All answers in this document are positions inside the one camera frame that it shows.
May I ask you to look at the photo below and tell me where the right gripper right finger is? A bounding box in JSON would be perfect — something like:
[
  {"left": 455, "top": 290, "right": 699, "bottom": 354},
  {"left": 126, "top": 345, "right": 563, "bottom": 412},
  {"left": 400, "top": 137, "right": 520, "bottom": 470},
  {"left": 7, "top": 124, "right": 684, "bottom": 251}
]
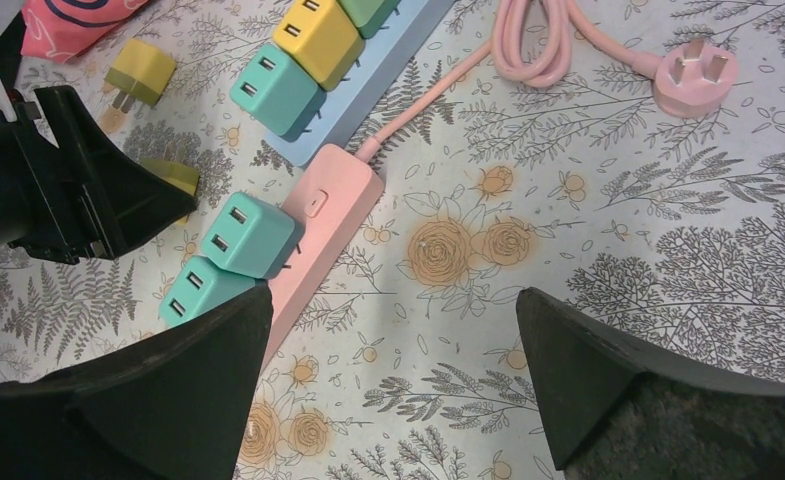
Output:
[{"left": 516, "top": 288, "right": 785, "bottom": 479}]

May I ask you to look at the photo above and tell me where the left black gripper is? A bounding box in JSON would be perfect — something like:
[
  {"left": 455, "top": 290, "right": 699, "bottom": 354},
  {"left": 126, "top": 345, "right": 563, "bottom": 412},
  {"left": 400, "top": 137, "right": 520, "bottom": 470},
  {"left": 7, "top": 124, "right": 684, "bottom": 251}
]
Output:
[{"left": 0, "top": 86, "right": 197, "bottom": 264}]

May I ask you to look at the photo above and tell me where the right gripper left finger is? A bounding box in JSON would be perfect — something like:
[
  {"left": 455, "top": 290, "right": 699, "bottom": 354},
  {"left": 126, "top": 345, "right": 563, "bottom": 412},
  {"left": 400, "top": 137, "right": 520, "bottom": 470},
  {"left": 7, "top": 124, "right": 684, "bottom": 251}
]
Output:
[{"left": 0, "top": 285, "right": 273, "bottom": 479}]

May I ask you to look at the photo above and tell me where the teal plug cube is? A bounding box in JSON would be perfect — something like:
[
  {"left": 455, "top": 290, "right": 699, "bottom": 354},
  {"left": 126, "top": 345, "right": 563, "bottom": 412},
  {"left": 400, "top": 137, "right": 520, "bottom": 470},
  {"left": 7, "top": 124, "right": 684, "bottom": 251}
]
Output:
[
  {"left": 201, "top": 192, "right": 304, "bottom": 280},
  {"left": 230, "top": 43, "right": 327, "bottom": 142},
  {"left": 158, "top": 256, "right": 258, "bottom": 328}
]

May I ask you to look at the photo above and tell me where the blue power strip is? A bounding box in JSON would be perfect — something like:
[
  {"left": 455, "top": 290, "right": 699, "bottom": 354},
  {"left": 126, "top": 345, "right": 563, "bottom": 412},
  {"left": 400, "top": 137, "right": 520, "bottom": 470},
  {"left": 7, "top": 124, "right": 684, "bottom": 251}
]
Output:
[{"left": 264, "top": 0, "right": 452, "bottom": 168}]

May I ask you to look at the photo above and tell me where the yellow plug cube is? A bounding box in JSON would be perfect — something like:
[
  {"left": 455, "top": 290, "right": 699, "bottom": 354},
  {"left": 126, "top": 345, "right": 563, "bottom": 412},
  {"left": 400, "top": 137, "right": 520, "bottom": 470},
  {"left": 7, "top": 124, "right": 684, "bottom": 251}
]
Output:
[
  {"left": 140, "top": 158, "right": 200, "bottom": 196},
  {"left": 104, "top": 38, "right": 177, "bottom": 113},
  {"left": 273, "top": 0, "right": 365, "bottom": 92}
]

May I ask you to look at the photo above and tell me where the green plug cube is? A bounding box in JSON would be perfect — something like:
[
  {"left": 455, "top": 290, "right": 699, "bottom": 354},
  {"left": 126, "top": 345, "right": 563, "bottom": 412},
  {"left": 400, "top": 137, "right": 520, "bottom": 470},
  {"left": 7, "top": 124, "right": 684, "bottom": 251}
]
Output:
[{"left": 338, "top": 0, "right": 400, "bottom": 39}]

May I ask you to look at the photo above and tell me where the pink power strip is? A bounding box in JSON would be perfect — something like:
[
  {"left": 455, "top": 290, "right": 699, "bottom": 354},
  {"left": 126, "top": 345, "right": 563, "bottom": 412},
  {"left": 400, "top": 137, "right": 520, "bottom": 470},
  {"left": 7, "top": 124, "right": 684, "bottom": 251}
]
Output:
[{"left": 265, "top": 1, "right": 739, "bottom": 360}]

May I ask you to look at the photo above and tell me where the pink patterned bag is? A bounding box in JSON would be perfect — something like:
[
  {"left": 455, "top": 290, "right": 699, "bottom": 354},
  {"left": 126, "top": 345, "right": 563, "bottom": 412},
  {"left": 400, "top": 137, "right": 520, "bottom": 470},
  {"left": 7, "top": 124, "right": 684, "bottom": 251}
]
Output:
[{"left": 20, "top": 0, "right": 150, "bottom": 63}]

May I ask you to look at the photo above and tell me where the floral table mat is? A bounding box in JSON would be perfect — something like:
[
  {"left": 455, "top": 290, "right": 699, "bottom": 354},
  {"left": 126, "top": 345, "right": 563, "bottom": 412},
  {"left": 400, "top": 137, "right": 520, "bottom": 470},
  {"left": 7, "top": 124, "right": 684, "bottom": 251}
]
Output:
[{"left": 0, "top": 1, "right": 785, "bottom": 479}]

